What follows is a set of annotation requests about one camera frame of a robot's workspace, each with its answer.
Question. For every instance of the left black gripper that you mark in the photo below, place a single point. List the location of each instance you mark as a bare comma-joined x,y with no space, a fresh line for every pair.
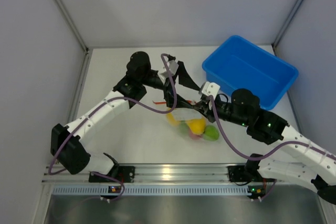
184,78

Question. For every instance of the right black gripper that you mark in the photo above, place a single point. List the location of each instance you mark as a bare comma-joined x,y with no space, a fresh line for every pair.
208,109

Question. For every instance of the clear zip top bag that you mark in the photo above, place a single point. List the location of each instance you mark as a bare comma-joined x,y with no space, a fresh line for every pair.
184,115

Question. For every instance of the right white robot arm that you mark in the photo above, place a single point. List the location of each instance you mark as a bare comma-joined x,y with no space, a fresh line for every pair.
293,158

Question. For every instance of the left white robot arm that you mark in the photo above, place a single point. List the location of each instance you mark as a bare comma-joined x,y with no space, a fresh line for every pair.
69,142

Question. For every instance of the green fake lime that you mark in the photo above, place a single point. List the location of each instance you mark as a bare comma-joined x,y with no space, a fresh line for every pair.
211,133

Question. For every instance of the green fake lettuce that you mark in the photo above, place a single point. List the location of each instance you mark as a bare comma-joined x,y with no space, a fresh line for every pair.
183,129

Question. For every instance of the red fake apple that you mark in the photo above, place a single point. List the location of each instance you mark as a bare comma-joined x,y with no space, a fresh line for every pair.
194,137

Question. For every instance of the blue plastic bin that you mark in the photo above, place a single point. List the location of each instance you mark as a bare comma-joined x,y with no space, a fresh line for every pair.
238,63

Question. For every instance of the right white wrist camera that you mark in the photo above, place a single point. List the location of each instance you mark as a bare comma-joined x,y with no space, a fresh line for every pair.
209,89

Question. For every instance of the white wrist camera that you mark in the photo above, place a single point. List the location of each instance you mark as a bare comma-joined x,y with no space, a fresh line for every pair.
209,89
172,67

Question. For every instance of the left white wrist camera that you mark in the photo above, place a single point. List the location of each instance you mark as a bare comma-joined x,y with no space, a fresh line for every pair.
172,67

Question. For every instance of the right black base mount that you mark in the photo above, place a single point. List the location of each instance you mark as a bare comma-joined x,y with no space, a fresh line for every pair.
236,175

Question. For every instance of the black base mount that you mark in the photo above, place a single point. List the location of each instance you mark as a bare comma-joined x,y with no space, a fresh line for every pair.
236,175
123,173

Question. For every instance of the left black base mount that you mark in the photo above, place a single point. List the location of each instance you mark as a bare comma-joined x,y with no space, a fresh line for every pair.
123,173

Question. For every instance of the aluminium mounting rail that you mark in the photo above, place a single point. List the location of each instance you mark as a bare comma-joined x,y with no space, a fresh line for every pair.
179,173

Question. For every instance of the slotted cable duct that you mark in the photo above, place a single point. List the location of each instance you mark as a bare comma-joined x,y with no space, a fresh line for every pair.
154,190

